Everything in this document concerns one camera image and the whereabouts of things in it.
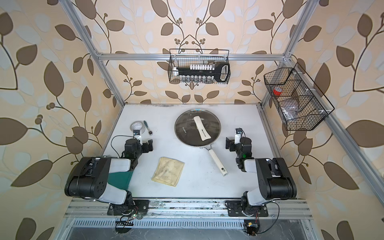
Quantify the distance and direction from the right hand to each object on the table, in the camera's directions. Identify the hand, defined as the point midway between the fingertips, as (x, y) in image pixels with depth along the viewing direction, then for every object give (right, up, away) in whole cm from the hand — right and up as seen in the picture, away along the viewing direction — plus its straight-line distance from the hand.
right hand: (235, 137), depth 94 cm
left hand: (-60, -1, 0) cm, 60 cm away
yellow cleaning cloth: (-41, -19, -8) cm, 46 cm away
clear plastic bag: (+22, +15, -22) cm, 34 cm away
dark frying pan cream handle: (-11, -15, -19) cm, 27 cm away
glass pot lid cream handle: (-20, +2, -8) cm, 22 cm away
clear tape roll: (-68, +7, +14) cm, 70 cm away
